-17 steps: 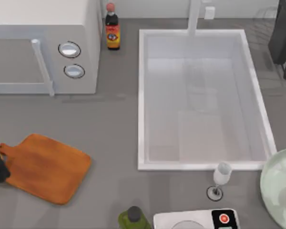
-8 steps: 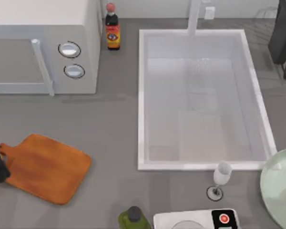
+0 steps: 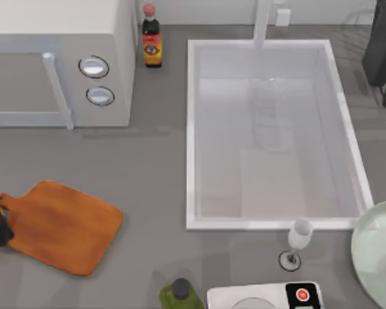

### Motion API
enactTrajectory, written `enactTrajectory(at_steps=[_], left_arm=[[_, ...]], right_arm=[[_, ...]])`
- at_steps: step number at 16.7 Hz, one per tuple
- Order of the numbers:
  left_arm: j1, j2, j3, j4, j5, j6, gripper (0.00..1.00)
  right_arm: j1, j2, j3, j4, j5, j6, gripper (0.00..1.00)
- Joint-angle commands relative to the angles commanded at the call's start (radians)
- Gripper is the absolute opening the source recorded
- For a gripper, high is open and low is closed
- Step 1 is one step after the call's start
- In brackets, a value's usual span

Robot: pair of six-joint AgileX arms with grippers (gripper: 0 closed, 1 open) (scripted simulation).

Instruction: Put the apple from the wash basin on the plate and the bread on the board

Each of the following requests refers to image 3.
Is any pale green plate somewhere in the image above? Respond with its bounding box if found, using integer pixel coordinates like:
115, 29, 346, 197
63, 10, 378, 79
351, 199, 386, 309

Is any white kitchen scale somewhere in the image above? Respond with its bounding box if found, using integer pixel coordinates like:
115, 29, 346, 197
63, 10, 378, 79
207, 281, 326, 309

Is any microwave door handle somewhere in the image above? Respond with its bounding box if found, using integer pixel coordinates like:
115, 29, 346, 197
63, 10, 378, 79
41, 52, 75, 131

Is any green bottle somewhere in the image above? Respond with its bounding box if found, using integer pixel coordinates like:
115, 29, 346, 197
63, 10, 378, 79
159, 277, 205, 309

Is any white wine glass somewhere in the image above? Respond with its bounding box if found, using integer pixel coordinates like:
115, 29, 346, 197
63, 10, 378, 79
278, 217, 313, 272

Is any wooden cutting board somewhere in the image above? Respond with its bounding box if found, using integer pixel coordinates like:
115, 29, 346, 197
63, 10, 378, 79
0, 180, 124, 277

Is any tall white tap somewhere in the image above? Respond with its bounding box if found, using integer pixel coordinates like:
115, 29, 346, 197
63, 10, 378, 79
252, 0, 286, 50

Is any white sink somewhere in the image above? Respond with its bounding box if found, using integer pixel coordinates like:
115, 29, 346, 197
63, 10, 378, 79
185, 39, 375, 231

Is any dark sauce bottle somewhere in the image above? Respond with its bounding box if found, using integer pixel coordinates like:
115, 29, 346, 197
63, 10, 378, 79
142, 3, 163, 69

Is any round microwave knob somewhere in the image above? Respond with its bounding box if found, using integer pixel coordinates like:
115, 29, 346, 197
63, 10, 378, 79
78, 55, 110, 79
86, 86, 116, 107

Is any white wall socket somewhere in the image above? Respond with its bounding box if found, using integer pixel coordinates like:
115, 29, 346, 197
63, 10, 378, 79
275, 8, 291, 27

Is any pale microwave oven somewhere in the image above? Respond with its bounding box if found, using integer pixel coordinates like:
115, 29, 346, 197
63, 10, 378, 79
0, 0, 139, 129

